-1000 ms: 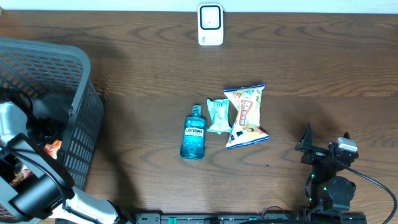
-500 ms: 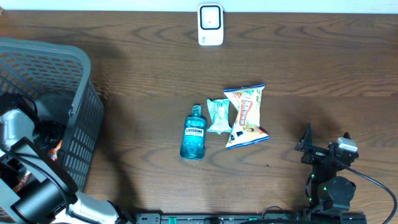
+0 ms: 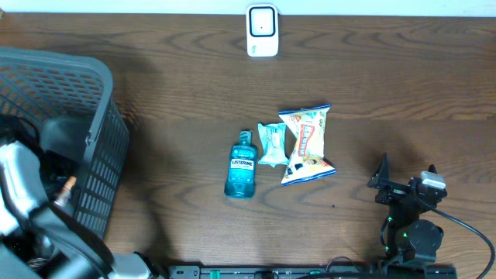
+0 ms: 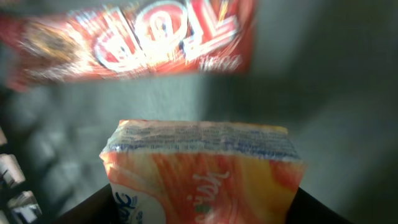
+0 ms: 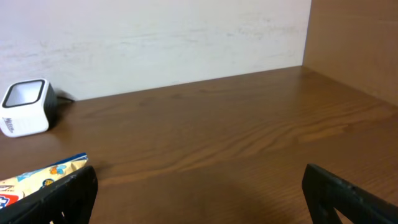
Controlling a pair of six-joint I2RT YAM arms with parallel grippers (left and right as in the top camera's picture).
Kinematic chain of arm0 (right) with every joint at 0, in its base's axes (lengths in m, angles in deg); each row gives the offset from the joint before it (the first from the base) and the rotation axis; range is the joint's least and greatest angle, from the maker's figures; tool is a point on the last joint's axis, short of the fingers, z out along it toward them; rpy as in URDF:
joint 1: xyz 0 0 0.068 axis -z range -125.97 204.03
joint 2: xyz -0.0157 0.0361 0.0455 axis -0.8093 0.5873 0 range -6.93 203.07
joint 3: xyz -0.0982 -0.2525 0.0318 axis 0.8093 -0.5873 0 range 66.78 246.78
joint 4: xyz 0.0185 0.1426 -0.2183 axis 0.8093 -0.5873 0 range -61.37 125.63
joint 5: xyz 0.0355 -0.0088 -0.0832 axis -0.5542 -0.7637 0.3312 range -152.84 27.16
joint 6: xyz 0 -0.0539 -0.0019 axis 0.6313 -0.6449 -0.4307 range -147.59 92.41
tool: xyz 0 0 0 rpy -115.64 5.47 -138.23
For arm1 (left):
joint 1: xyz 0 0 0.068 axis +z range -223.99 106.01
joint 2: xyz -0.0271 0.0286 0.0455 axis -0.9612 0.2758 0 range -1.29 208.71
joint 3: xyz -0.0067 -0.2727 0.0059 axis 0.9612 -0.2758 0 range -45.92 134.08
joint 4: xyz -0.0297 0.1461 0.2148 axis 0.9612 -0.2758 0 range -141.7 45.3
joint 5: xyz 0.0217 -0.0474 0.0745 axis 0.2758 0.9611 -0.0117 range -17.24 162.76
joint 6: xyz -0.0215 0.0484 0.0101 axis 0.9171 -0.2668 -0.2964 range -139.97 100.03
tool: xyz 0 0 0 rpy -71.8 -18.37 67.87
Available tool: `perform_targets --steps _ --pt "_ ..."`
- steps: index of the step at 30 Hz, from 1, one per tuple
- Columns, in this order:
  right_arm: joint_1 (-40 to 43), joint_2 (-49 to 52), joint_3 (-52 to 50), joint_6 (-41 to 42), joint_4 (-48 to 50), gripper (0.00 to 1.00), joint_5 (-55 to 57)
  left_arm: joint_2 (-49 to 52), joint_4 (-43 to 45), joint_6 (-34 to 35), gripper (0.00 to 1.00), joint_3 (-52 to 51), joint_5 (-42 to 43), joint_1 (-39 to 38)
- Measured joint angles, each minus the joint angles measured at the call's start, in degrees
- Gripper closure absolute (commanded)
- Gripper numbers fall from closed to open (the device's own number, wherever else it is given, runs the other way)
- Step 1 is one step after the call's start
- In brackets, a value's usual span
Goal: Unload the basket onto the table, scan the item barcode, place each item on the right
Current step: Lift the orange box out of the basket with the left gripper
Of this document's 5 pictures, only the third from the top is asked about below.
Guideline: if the teal white pack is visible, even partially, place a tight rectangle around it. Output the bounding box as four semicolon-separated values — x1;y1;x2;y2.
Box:
257;122;289;167

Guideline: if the blue Listerine mouthwash bottle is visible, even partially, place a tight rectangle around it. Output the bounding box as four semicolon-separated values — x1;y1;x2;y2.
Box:
224;130;258;198

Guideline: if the orange Kleenex tissue pack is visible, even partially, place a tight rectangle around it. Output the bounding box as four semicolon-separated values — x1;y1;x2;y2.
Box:
54;176;77;207

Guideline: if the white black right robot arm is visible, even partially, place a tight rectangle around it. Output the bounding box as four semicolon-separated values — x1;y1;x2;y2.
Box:
367;155;447;272

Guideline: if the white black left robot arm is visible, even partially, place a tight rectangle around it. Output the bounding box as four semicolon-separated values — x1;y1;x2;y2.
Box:
1;115;161;278

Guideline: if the white barcode scanner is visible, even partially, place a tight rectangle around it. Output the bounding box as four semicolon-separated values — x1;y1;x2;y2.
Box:
246;4;279;57

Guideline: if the grey plastic basket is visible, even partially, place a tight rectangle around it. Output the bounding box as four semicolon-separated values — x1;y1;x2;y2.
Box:
1;47;129;242

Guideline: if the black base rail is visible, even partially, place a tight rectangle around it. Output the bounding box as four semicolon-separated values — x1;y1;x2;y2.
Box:
167;262;458;279

